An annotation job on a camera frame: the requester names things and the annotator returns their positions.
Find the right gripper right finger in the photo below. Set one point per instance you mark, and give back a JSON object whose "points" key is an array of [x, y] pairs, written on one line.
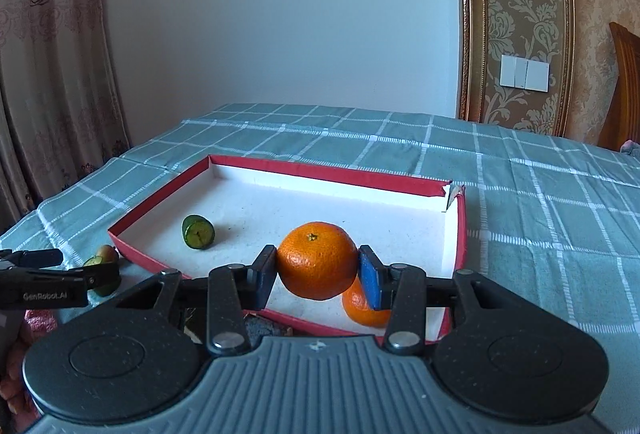
{"points": [[401, 289]]}

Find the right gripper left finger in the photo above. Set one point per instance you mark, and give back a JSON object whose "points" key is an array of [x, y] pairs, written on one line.
{"points": [[231, 290]]}

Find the dark sugarcane piece bitten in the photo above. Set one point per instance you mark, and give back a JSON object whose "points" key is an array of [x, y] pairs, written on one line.
{"points": [[257, 327]]}

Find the orange mandarin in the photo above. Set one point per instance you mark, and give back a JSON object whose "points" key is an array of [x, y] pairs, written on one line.
{"points": [[356, 306], [317, 261]]}

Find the green cucumber chunk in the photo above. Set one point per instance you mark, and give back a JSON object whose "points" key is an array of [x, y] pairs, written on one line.
{"points": [[106, 285], [197, 232]]}

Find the brown longan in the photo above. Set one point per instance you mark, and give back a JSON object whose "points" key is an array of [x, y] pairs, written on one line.
{"points": [[107, 253]]}

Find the red shallow cardboard tray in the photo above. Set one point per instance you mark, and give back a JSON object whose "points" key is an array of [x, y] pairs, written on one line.
{"points": [[252, 203]]}

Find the green plaid tablecloth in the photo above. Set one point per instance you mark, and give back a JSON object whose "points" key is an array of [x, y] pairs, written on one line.
{"points": [[548, 218]]}

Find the patterned curtain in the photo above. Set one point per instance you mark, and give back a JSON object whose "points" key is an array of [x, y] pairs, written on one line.
{"points": [[61, 117]]}

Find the wooden headboard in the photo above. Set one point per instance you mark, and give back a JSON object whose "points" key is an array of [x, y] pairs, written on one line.
{"points": [[622, 122]]}

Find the white wall switch plate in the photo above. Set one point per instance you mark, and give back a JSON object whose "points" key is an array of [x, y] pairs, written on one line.
{"points": [[517, 72]]}

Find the gold ornate wall frame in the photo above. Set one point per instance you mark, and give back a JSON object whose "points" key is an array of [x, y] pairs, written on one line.
{"points": [[538, 30]]}

